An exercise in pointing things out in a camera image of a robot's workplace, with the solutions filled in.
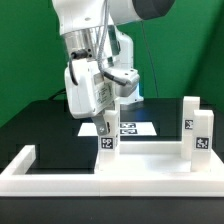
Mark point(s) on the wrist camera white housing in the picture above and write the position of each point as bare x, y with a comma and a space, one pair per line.
126, 80

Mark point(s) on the white desk top panel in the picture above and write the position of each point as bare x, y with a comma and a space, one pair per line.
141, 157

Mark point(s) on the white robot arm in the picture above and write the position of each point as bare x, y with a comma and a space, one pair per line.
99, 66

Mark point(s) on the marker tag sheet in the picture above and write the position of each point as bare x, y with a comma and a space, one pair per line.
126, 129

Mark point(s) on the white U-shaped fence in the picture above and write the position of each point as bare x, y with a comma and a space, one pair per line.
16, 181

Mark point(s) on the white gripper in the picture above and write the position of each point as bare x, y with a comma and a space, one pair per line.
88, 92

